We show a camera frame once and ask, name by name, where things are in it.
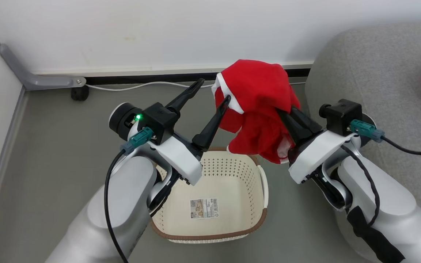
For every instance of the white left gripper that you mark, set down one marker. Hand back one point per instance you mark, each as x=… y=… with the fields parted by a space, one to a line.
x=179 y=159

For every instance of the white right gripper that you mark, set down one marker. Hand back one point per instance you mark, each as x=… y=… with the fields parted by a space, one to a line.
x=316 y=153

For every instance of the red garment with white trim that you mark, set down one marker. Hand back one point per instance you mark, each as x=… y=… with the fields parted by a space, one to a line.
x=258 y=98

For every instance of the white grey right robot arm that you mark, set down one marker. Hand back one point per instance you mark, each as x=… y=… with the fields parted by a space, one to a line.
x=386 y=212

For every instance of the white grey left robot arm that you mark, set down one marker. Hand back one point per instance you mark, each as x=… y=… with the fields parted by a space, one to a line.
x=122 y=204

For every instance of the cream perforated laundry basket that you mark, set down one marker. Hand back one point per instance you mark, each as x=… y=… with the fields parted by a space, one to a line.
x=228 y=182

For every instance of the black skirting strip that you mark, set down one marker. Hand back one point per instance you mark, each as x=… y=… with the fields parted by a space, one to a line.
x=141 y=77

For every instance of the paper label with barcode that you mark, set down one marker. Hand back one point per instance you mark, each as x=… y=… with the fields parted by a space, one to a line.
x=204 y=208

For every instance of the grey fabric sofa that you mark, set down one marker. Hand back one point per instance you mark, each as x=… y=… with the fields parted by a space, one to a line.
x=378 y=65

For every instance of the black caster wheel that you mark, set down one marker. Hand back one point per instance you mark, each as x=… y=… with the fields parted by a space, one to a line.
x=80 y=94

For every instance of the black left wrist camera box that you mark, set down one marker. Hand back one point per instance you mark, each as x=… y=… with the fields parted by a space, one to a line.
x=159 y=120

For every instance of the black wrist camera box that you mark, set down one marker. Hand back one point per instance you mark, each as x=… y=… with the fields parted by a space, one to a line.
x=342 y=115
x=159 y=120

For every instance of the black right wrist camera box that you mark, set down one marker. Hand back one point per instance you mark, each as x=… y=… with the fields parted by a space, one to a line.
x=342 y=115

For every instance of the teal left camera connector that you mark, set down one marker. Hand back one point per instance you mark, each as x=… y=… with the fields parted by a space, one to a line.
x=139 y=138

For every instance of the teal camera connector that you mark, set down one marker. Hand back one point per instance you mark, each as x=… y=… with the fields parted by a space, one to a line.
x=365 y=129
x=139 y=138

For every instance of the teal right camera connector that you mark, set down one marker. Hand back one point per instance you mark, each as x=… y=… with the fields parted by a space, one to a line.
x=365 y=129

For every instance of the grey metal floor bracket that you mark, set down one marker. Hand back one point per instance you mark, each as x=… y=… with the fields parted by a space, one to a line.
x=31 y=78

